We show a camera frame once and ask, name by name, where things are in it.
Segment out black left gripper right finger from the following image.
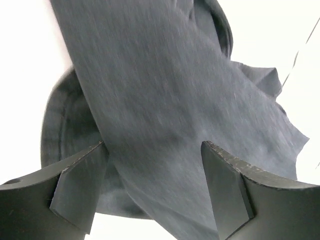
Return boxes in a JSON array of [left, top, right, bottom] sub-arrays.
[[201, 141, 320, 240]]

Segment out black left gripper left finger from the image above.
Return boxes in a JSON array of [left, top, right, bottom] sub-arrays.
[[0, 141, 108, 240]]

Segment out black denim trousers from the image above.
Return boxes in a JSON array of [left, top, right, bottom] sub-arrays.
[[41, 0, 308, 240]]

